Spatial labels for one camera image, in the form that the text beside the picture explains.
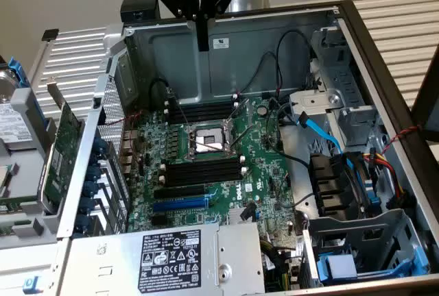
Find yellow black wire bundle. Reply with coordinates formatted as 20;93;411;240
259;237;300;293

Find metal disk bay cage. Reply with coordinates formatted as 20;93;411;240
301;208;431;288

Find open metal PC case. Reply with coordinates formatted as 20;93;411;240
56;0;439;296

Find small black clip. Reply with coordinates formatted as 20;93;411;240
41;28;60;42

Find small blue latch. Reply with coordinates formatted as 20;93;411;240
22;275;40;294

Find thin socket locking lever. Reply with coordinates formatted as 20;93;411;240
229;126;260;149
188;138;224;153

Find blue card retention clip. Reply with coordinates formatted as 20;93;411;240
79;197;99;215
84;181;101;198
74;214;94;234
84;164;104;183
92;137;110;156

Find long black expansion slot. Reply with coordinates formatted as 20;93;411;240
153;185;207;200

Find CPU with silver lid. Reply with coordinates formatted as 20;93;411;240
0;164;14;198

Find grey hard drive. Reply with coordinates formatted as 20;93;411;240
7;55;47;129

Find blue SATA wire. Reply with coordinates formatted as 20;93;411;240
298;110;382;217

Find red yellow power wires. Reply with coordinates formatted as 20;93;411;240
362;151;406;203

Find large metal port block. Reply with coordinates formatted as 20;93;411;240
119;129;140;151

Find green graphics card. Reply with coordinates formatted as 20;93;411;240
40;75;86;217

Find grey wire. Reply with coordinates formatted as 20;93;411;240
274;191;315;210

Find silver Toshiba hard disk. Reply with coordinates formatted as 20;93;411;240
0;68;35;146

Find silver chipset heat sink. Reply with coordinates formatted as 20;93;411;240
226;206;259;225

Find grey parts rack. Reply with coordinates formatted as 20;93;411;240
0;85;86;252

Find metal CPU socket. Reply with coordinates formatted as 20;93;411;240
183;117;241;164

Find metal drive cage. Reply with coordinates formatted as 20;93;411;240
287;25;381;148

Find blue disk tray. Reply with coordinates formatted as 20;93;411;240
316;246;429;285

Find silver power supply unit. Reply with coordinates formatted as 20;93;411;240
67;222;267;296

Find blue expansion slot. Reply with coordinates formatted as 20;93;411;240
152;197;211;213

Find green motherboard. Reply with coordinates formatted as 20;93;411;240
123;94;306;242

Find black box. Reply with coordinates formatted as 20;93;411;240
120;0;161;25

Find red black twisted wire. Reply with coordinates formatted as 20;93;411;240
102;110;144;126
379;124;425;156

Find black fan shroud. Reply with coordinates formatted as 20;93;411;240
308;153;348;217

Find metal USB port block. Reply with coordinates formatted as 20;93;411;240
119;151;138;180

